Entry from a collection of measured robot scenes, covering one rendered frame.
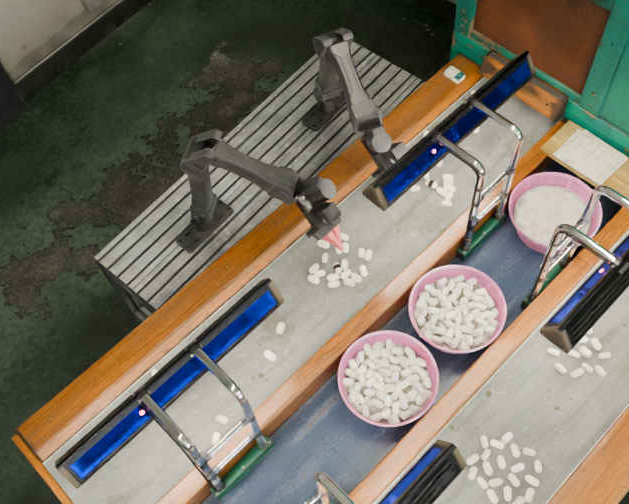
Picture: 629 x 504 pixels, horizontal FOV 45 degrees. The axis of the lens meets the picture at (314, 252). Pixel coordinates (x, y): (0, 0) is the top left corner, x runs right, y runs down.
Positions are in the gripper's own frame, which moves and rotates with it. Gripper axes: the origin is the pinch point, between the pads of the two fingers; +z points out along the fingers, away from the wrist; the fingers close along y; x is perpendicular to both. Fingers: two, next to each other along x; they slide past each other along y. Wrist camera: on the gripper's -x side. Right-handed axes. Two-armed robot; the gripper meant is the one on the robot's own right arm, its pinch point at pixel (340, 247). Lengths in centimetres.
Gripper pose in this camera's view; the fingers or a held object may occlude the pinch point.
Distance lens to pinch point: 215.8
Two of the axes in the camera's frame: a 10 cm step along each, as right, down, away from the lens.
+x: -4.0, -0.1, 9.1
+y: 7.1, -6.3, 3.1
